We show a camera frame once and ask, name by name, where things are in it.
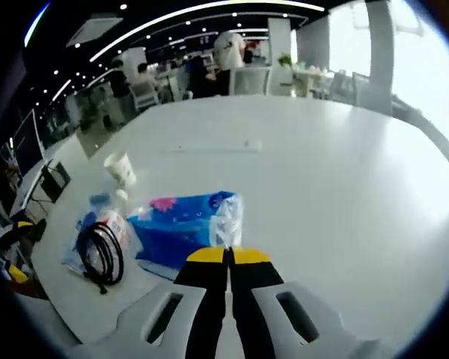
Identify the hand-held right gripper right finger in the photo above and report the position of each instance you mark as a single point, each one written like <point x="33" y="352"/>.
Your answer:
<point x="254" y="299"/>

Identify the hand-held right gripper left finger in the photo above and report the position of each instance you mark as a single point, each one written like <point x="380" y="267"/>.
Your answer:
<point x="206" y="299"/>

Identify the blue white wipes packet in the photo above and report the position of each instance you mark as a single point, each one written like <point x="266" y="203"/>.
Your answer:
<point x="75" y="247"/>

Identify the blue tissue pack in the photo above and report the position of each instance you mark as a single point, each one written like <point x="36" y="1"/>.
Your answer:
<point x="172" y="232"/>

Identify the clear plastic bottle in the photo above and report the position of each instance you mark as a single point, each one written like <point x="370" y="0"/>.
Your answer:
<point x="121" y="224"/>

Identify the white printed paper cup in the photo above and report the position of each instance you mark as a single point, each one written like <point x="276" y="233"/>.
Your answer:
<point x="121" y="168"/>

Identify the white side desk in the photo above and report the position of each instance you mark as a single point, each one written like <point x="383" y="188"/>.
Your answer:
<point x="30" y="194"/>

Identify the dark monitor screen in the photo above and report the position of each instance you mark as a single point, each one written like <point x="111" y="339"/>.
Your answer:
<point x="28" y="144"/>

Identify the white mesh office chair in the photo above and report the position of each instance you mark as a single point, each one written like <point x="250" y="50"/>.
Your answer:
<point x="250" y="81"/>
<point x="146" y="95"/>

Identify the ceiling air vent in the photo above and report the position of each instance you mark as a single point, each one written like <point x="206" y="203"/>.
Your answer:
<point x="93" y="28"/>

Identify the green potted plant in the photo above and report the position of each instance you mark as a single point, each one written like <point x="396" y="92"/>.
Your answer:
<point x="285" y="60"/>

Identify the curved ceiling light strip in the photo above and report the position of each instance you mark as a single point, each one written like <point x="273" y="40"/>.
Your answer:
<point x="194" y="13"/>

